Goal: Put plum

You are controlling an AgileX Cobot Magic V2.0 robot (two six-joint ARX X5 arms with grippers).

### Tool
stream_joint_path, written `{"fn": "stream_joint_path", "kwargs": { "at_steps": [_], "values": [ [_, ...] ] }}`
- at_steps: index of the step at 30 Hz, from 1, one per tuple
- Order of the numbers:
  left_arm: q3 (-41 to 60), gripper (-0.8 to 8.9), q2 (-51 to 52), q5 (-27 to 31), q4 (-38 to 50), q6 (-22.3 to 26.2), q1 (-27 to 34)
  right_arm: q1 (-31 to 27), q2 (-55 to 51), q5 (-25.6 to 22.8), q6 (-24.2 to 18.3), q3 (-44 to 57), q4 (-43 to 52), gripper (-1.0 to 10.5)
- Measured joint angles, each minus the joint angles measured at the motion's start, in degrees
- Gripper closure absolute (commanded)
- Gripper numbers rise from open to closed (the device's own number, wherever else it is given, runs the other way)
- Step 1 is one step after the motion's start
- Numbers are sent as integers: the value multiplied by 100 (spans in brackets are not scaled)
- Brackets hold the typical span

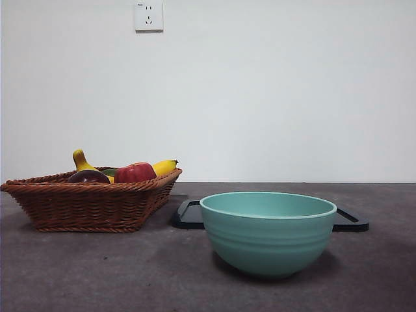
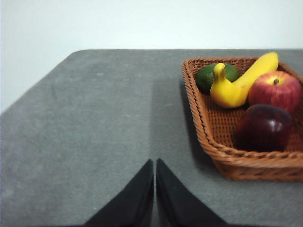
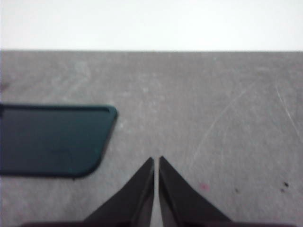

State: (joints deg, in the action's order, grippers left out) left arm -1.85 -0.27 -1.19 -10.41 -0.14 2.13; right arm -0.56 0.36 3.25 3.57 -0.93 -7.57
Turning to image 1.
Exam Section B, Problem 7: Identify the white wall socket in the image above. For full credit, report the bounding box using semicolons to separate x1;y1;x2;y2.
135;1;164;33

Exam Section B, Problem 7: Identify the brown wicker basket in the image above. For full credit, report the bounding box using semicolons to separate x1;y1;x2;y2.
0;166;183;233

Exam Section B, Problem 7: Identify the teal bowl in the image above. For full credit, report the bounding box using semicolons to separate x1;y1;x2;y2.
199;191;337;280

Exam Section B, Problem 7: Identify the yellow banana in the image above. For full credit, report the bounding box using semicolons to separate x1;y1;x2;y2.
72;149;181;185

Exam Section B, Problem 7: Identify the dark purple plum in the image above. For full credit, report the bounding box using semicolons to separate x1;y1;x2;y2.
67;170;112;185

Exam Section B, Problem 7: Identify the red apple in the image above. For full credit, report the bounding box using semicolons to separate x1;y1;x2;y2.
113;162;158;184

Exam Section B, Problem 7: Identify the black rectangular tray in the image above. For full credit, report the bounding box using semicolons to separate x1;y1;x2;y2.
171;199;371;233

